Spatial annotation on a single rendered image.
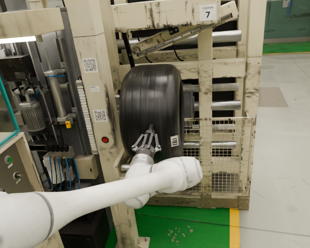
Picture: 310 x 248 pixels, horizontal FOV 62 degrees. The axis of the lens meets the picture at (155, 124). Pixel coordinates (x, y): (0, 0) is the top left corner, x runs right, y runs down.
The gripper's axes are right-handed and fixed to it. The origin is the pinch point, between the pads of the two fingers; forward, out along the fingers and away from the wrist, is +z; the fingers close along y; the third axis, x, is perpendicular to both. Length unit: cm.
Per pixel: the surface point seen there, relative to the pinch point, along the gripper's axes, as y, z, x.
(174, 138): -10.5, 3.6, 7.4
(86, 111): 41.9, 24.3, 3.6
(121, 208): 32, 12, 75
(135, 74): 9.9, 25.5, -17.8
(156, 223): 17, 41, 132
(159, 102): -3.9, 9.9, -9.4
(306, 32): -392, 885, 229
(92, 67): 32.5, 27.1, -22.2
